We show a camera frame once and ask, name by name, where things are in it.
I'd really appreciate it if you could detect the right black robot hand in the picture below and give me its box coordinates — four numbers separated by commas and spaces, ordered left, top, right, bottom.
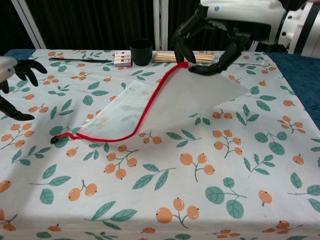
170, 0, 286, 76

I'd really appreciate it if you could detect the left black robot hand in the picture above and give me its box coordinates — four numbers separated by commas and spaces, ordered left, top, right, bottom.
0, 55, 49, 122

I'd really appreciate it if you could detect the clear mesh zipper pouch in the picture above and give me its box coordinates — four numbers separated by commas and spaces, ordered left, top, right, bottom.
76, 61, 254, 144

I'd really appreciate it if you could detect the clear plastic wrapper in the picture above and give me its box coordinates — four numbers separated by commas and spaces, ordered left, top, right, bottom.
212, 52, 224, 65

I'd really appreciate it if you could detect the white toothbrush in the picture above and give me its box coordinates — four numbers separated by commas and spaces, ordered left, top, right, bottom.
233, 58, 272, 67

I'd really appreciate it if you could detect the black flat knife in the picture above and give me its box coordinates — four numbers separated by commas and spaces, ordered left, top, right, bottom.
48, 57, 113, 64

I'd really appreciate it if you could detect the blue fuzzy table cover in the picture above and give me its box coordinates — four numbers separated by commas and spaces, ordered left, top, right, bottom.
0, 48, 320, 118

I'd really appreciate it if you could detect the bundle of wooden sticks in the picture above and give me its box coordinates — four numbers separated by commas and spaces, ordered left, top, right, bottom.
152, 51, 217, 64

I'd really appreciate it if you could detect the stack of playing cards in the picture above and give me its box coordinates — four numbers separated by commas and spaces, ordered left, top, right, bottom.
113, 49, 134, 68

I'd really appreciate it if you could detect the black plastic cup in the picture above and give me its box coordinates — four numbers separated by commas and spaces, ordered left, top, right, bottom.
128, 38, 154, 67

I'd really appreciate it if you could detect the floral orange berry tablecloth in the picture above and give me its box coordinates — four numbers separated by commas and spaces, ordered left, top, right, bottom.
0, 48, 320, 240

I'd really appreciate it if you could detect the white slanted double frame post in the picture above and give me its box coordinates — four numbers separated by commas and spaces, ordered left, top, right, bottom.
10, 0, 47, 50

